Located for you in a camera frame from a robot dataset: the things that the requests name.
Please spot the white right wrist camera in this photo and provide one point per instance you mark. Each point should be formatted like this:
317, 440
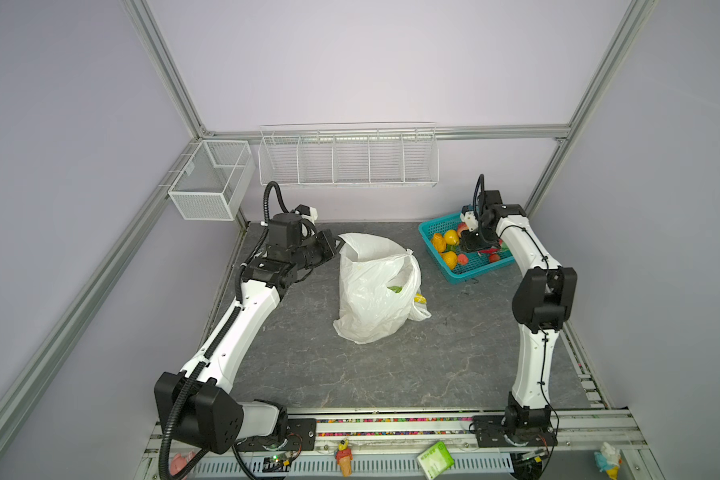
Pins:
470, 220

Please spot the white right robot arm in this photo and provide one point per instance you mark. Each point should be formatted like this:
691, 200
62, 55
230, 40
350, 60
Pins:
541, 306

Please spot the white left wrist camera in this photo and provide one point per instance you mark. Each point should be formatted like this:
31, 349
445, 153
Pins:
307, 212

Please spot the teal plastic basket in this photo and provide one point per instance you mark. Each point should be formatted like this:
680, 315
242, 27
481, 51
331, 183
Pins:
478, 263

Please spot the orange fake fruit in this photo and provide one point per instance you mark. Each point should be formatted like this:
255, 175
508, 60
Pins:
439, 243

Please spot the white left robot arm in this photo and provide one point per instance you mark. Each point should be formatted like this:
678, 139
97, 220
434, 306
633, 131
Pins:
195, 405

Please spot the white mesh box basket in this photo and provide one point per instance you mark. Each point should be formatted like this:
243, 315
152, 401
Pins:
213, 181

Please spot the white plastic bag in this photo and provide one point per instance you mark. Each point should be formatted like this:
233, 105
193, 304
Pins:
368, 310

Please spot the pink toy figure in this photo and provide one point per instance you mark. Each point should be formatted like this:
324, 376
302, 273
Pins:
179, 462

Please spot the toy blue ice cream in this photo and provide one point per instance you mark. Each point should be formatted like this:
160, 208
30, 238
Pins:
608, 460

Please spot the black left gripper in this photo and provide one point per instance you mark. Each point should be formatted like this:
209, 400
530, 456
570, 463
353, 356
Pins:
324, 238

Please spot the toy ice cream cone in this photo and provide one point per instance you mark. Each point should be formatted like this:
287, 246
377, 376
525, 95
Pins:
344, 458

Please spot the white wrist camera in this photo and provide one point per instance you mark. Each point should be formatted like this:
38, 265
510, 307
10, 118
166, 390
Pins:
307, 212
470, 220

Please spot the green white small box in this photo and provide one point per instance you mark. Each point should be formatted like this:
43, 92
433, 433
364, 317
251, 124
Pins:
435, 460

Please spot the white wire wall shelf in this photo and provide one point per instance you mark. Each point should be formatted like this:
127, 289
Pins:
349, 154

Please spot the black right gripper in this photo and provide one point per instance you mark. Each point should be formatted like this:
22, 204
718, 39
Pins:
468, 246

